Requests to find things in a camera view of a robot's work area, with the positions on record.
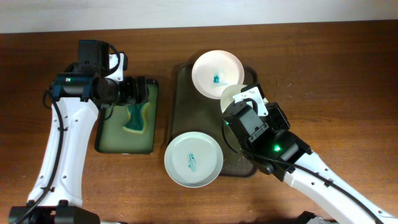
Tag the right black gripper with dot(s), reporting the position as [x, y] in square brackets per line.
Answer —
[274, 112]

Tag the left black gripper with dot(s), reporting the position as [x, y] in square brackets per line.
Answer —
[132, 97]

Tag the cream white plate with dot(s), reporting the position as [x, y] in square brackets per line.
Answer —
[227, 95]

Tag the green and yellow sponge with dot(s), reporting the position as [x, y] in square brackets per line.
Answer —
[137, 122]

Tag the pale grey plate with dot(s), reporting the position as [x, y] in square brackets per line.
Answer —
[193, 159]

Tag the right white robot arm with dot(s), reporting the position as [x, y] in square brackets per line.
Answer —
[292, 161]

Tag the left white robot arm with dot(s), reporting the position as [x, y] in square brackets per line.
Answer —
[56, 196]

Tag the small black water tray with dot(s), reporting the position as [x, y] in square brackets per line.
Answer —
[112, 139]

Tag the large dark serving tray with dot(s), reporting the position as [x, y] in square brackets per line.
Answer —
[192, 111]

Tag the pinkish white plate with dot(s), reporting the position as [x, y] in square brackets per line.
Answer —
[216, 70]

